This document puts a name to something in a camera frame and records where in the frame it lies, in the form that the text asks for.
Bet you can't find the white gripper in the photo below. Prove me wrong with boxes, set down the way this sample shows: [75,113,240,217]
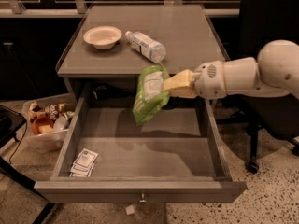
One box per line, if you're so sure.
[163,61,227,100]

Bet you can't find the green rice chip bag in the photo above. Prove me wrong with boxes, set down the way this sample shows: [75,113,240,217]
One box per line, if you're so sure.
[133,63,170,126]

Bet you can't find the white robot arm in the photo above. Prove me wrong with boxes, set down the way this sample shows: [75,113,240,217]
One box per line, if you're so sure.
[163,40,299,100]

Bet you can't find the grey cabinet with counter top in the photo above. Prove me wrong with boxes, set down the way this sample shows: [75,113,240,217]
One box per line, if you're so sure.
[58,5,229,92]

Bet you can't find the open grey top drawer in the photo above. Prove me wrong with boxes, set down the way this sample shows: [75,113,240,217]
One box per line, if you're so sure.
[35,83,247,203]

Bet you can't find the metal drawer key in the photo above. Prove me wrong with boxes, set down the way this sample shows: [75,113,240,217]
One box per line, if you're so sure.
[138,193,148,204]

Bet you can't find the clear plastic water bottle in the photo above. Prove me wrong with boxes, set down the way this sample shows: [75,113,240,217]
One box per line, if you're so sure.
[125,31,166,63]

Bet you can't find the white paper bowl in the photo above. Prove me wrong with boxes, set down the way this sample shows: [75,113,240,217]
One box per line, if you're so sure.
[83,26,122,50]

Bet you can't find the black office chair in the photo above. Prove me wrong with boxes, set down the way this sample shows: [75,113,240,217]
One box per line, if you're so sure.
[212,0,299,174]

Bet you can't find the white paper packets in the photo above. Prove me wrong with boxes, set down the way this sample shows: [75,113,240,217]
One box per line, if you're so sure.
[70,148,98,177]

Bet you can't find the white key tag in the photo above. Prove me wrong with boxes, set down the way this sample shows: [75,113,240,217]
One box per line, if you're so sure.
[125,205,135,215]

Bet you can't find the clear plastic storage bin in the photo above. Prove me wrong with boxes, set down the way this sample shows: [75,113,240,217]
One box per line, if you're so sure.
[22,94,75,153]

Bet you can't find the orange bowl in bin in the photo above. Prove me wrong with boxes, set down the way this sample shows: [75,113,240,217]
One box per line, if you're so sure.
[32,116,53,134]

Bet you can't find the black cable bundle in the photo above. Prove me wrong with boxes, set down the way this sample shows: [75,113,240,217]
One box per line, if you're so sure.
[92,83,138,102]

